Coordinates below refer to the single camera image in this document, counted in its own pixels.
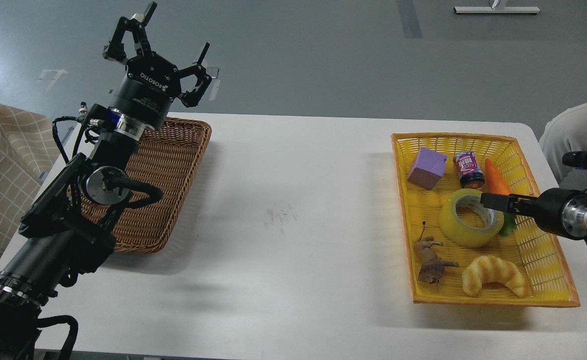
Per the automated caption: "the small drink can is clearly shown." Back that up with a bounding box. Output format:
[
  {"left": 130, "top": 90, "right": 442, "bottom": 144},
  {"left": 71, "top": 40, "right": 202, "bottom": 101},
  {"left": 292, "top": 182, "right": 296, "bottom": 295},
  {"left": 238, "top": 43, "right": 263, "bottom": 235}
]
[{"left": 453, "top": 150, "right": 485, "bottom": 189}]

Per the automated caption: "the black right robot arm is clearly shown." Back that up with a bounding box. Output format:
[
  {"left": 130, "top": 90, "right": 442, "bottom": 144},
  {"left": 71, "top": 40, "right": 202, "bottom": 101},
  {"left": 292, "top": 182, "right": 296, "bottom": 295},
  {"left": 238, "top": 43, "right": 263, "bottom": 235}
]
[{"left": 479, "top": 150, "right": 587, "bottom": 244}]

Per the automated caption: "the seated person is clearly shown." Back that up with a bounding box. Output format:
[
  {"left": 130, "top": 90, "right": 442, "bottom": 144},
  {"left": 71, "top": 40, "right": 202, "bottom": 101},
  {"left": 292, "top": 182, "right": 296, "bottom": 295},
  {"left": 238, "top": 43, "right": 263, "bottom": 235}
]
[{"left": 538, "top": 102, "right": 587, "bottom": 183}]

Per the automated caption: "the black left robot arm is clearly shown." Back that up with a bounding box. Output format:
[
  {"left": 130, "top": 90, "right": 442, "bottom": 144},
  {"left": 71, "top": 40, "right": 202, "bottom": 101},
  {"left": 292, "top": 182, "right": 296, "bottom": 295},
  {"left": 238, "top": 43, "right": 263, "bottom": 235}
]
[{"left": 0, "top": 2, "right": 213, "bottom": 360}]

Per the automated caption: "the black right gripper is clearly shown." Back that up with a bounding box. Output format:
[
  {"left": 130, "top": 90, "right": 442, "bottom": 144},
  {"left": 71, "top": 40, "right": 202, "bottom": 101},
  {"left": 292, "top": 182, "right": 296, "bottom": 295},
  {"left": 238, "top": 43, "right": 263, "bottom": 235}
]
[{"left": 479, "top": 187, "right": 582, "bottom": 237}]

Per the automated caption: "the yellow tape roll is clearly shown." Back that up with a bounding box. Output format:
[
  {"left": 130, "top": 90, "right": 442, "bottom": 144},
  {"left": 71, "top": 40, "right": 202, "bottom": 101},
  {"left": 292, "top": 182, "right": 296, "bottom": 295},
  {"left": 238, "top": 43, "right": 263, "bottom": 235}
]
[{"left": 439, "top": 189, "right": 505, "bottom": 249}]

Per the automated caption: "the purple foam cube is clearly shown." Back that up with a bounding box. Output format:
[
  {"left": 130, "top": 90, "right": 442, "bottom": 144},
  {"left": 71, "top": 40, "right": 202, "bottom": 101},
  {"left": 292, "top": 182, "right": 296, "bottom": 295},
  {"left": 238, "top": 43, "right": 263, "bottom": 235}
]
[{"left": 407, "top": 146, "right": 448, "bottom": 191}]

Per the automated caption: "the white stand base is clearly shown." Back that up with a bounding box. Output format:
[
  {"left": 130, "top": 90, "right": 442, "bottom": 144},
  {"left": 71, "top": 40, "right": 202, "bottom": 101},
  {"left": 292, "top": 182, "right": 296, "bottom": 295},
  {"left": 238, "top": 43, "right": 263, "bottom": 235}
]
[{"left": 453, "top": 0, "right": 541, "bottom": 16}]

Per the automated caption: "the yellow plastic basket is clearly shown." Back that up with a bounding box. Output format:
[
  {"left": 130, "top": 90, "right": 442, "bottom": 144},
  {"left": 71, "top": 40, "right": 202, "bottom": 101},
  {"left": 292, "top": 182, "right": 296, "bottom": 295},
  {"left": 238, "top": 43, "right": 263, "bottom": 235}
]
[{"left": 391, "top": 132, "right": 580, "bottom": 308}]

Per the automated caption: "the toy lion figure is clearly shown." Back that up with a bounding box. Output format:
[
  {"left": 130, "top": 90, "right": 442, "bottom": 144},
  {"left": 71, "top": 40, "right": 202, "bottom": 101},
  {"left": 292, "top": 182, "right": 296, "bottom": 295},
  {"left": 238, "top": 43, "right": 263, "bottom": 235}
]
[{"left": 413, "top": 221, "right": 460, "bottom": 285}]

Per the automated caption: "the toy croissant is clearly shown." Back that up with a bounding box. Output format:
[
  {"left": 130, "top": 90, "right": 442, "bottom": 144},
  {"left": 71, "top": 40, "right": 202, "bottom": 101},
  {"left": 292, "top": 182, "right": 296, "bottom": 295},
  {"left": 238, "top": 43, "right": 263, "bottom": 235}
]
[{"left": 461, "top": 255, "right": 530, "bottom": 298}]

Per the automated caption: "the brown wicker basket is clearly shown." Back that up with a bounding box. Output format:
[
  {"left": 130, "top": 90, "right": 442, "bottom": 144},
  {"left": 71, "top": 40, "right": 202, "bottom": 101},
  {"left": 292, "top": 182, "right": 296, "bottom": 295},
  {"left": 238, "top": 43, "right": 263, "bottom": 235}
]
[{"left": 68, "top": 117, "right": 213, "bottom": 254}]

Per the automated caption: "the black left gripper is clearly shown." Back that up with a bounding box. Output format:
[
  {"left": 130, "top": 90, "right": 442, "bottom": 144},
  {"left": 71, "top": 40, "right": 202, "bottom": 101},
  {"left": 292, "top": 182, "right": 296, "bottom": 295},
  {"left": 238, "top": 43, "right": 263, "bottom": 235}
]
[{"left": 102, "top": 1, "right": 220, "bottom": 130}]

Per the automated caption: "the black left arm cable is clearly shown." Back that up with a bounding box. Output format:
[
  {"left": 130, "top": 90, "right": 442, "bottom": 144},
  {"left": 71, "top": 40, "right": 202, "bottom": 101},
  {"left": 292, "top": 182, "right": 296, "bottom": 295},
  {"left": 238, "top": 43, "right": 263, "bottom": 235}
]
[{"left": 51, "top": 115, "right": 99, "bottom": 166}]

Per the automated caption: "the toy carrot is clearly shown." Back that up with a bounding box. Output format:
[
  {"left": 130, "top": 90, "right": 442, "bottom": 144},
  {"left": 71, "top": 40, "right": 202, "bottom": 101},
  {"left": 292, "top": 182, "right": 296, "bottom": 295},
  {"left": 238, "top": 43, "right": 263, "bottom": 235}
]
[{"left": 484, "top": 158, "right": 516, "bottom": 237}]

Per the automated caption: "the beige checkered cloth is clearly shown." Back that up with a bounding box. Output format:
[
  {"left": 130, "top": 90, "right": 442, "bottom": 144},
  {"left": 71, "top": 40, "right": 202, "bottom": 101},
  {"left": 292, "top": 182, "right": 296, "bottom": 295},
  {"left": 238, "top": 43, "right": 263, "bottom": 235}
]
[{"left": 0, "top": 104, "right": 59, "bottom": 259}]

